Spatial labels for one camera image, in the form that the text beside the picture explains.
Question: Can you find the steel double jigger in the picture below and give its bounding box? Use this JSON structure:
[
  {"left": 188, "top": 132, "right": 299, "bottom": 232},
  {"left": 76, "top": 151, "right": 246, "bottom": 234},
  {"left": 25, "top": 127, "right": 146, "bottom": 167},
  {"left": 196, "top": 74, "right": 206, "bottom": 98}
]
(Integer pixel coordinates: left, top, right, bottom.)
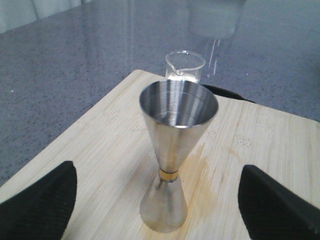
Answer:
[{"left": 139, "top": 79, "right": 219, "bottom": 233}]

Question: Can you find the clear glass beaker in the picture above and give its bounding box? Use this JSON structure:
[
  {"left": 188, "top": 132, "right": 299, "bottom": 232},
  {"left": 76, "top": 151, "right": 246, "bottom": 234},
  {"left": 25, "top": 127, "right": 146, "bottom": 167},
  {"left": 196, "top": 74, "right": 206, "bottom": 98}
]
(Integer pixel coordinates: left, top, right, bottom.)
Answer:
[{"left": 165, "top": 50, "right": 206, "bottom": 83}]

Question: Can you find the light wooden cutting board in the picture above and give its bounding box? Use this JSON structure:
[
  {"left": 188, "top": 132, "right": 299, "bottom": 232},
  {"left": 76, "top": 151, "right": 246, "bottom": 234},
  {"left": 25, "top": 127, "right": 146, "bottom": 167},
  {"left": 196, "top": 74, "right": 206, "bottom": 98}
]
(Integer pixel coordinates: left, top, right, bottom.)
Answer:
[{"left": 0, "top": 70, "right": 320, "bottom": 240}]

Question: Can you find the grey curtain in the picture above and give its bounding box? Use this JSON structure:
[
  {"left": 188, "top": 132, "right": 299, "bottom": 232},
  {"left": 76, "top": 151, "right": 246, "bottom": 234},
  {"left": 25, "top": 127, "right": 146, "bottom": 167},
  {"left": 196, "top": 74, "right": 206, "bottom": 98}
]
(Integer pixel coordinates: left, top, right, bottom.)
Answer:
[{"left": 0, "top": 0, "right": 89, "bottom": 33}]

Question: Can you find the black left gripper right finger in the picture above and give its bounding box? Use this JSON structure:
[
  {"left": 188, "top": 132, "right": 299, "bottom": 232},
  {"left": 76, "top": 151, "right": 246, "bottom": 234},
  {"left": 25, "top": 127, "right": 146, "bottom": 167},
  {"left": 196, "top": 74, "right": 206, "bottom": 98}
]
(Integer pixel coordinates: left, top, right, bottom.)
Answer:
[{"left": 238, "top": 164, "right": 320, "bottom": 240}]

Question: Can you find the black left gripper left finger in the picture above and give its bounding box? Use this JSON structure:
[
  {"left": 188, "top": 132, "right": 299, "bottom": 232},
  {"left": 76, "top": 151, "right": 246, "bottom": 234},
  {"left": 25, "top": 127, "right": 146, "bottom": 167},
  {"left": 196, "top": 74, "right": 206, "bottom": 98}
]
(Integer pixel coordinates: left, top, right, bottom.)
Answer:
[{"left": 0, "top": 161, "right": 77, "bottom": 240}]

